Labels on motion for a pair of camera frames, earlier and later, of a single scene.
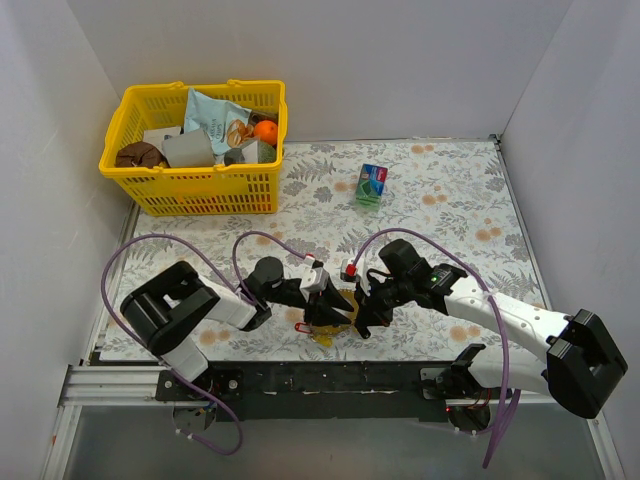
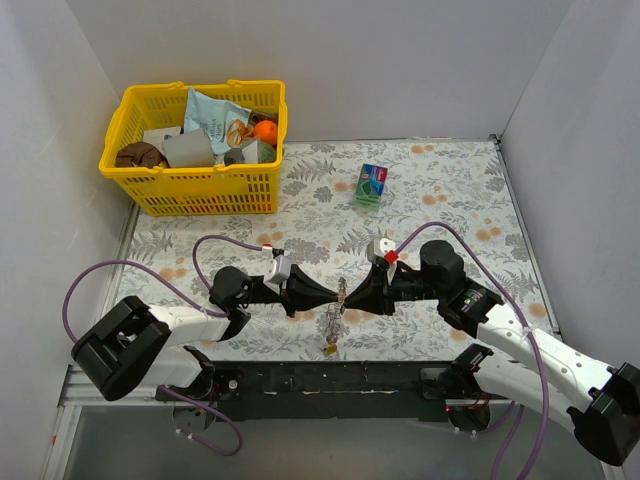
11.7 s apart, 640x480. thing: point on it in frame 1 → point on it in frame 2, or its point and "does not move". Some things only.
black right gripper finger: [365, 318] → [372, 297]
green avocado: [266, 153] does not move
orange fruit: [266, 131] does not move
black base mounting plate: [313, 390] does not move
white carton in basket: [156, 136] does not move
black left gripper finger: [324, 315] → [307, 295]
